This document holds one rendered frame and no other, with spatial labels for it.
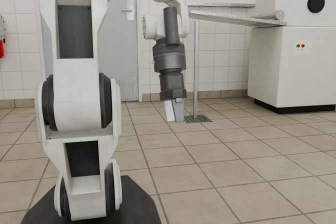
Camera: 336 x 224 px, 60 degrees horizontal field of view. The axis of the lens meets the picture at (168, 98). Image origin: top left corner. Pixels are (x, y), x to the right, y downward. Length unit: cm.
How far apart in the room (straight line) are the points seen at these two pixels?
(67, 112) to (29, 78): 282
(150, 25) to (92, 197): 51
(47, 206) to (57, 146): 47
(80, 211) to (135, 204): 26
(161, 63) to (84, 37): 21
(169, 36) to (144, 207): 64
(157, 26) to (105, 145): 33
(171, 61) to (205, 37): 286
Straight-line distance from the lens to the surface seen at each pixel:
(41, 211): 118
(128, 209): 112
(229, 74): 376
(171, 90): 73
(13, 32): 351
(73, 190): 90
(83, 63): 72
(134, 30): 345
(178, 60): 76
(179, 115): 74
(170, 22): 75
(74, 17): 79
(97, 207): 94
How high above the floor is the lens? 77
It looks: 12 degrees down
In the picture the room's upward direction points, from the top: straight up
